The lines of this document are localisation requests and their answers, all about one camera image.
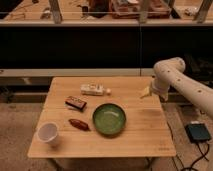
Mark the black box on floor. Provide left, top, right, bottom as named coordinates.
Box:
left=185, top=123, right=211, bottom=143

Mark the brown chocolate bar wrapper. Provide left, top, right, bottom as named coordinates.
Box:
left=65, top=96, right=86, bottom=110

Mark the green ceramic bowl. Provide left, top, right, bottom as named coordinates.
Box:
left=92, top=103, right=126, bottom=136

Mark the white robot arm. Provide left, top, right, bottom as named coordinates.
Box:
left=141, top=57, right=213, bottom=120

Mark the red snack packet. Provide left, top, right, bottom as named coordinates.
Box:
left=69, top=119, right=90, bottom=131

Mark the wooden table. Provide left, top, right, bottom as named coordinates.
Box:
left=28, top=77, right=176, bottom=158

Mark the long workbench shelf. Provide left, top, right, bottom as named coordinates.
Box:
left=0, top=0, right=213, bottom=77

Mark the black floor cable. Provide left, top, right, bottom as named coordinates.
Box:
left=165, top=119, right=212, bottom=171

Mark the white plastic cup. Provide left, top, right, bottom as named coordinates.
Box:
left=37, top=122, right=59, bottom=146

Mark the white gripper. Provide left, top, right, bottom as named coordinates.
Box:
left=140, top=82, right=169, bottom=101

